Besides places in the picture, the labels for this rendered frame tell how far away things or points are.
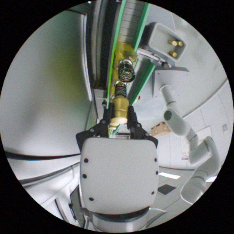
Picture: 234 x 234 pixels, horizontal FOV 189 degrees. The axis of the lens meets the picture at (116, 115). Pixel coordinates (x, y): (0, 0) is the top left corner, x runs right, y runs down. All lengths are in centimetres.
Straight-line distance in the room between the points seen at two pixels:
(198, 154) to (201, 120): 339
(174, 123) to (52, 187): 51
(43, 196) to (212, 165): 43
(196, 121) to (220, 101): 153
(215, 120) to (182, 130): 330
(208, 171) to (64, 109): 47
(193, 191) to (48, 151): 34
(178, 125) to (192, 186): 29
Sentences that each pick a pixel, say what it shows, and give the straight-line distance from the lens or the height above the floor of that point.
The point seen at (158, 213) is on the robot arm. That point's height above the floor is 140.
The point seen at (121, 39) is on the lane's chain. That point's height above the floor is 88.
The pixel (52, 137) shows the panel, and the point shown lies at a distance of 16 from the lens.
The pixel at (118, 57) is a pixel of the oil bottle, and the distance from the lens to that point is 16.
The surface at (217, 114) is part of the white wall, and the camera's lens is 366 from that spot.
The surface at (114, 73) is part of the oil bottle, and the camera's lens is 19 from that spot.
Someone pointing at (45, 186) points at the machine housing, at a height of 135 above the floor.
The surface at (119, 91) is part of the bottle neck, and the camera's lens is 15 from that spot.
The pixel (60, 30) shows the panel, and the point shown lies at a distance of 17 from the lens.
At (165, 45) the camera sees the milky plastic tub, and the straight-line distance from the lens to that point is 55.
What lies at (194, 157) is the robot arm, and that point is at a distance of 42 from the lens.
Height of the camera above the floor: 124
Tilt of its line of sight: 26 degrees down
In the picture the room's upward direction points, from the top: 177 degrees counter-clockwise
